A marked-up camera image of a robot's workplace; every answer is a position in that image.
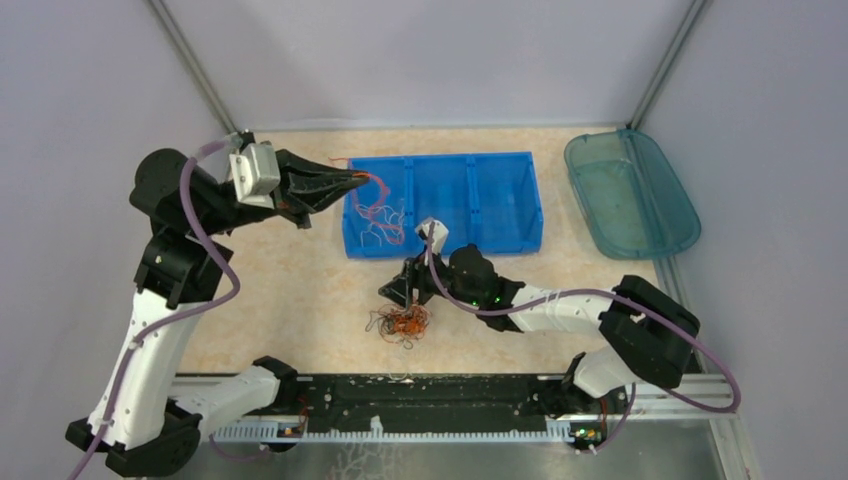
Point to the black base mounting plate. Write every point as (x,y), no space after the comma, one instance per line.
(438,404)

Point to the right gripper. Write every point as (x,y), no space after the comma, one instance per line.
(417,273)

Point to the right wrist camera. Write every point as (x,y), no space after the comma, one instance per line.
(434,232)

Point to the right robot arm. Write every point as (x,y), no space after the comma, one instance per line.
(645,331)

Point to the teal transparent plastic lid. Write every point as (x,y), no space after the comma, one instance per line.
(632,201)

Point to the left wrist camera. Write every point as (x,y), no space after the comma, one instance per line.
(256,175)

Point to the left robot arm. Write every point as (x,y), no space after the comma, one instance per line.
(139,427)

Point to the aluminium front rail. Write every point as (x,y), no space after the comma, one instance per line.
(698,397)

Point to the blue three-compartment bin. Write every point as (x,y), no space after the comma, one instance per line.
(489,199)

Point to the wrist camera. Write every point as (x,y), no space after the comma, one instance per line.
(434,232)
(256,175)

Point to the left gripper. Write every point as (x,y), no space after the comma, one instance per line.
(301,189)

